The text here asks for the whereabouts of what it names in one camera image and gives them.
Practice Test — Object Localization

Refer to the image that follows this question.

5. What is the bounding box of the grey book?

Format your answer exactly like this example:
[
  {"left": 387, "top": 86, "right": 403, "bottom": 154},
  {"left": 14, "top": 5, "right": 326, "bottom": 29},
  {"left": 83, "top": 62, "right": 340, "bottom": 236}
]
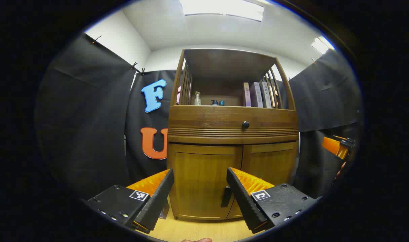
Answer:
[{"left": 250, "top": 82, "right": 264, "bottom": 108}]

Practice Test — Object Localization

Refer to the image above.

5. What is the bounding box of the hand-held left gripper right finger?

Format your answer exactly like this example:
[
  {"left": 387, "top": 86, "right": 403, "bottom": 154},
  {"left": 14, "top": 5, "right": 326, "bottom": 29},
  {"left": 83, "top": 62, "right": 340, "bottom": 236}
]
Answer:
[{"left": 226, "top": 167, "right": 318, "bottom": 234}]

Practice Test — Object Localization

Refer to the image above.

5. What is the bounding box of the small ceiling light panel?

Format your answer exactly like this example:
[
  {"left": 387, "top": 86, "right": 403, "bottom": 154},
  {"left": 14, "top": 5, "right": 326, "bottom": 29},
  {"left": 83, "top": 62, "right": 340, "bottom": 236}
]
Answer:
[{"left": 311, "top": 35, "right": 336, "bottom": 55}]

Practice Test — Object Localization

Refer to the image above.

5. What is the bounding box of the large ceiling light panel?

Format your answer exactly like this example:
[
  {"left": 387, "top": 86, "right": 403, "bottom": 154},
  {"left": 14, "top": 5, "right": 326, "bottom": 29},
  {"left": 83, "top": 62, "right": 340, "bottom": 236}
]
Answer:
[{"left": 179, "top": 0, "right": 265, "bottom": 22}]

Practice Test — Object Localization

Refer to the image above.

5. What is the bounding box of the wooden shoe cabinet door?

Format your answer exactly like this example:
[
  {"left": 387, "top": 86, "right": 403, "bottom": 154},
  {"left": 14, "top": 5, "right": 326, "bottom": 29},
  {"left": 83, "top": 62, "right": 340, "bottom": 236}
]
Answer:
[
  {"left": 167, "top": 144, "right": 243, "bottom": 220},
  {"left": 226, "top": 142, "right": 298, "bottom": 219}
]

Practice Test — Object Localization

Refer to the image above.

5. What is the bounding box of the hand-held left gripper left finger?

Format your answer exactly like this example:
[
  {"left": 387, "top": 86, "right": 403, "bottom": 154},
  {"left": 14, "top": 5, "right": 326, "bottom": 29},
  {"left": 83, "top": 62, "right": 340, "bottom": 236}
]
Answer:
[{"left": 86, "top": 168, "right": 175, "bottom": 234}]

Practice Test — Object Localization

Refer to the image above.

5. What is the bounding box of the black backdrop cloth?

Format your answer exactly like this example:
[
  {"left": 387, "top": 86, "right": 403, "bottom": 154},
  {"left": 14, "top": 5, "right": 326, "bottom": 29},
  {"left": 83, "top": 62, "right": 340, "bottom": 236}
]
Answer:
[{"left": 35, "top": 33, "right": 363, "bottom": 202}]

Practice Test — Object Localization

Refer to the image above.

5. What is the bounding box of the pink book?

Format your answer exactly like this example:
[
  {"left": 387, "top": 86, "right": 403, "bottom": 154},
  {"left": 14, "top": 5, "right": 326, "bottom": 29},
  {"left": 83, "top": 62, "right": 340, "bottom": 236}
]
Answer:
[{"left": 243, "top": 82, "right": 252, "bottom": 107}]

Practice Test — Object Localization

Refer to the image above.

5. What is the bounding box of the black door handle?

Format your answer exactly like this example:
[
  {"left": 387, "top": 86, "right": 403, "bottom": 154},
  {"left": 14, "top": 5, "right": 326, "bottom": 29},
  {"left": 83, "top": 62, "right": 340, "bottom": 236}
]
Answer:
[{"left": 221, "top": 186, "right": 232, "bottom": 208}]

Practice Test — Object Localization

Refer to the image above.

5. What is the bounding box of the wooden cabinet drawer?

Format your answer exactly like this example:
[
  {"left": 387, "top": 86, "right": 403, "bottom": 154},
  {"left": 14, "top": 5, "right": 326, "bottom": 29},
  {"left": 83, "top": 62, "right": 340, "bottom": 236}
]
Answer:
[{"left": 168, "top": 105, "right": 299, "bottom": 137}]

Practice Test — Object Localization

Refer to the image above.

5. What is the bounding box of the pale orange book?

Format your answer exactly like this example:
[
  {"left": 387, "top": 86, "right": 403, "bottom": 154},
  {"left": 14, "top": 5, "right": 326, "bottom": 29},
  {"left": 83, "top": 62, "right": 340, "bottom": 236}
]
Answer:
[{"left": 268, "top": 84, "right": 279, "bottom": 109}]

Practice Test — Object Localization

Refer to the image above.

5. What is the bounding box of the wooden double-door shoe cabinet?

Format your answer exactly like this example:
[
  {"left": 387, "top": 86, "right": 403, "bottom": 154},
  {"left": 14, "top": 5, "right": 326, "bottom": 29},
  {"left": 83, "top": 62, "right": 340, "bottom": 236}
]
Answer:
[{"left": 167, "top": 48, "right": 300, "bottom": 222}]

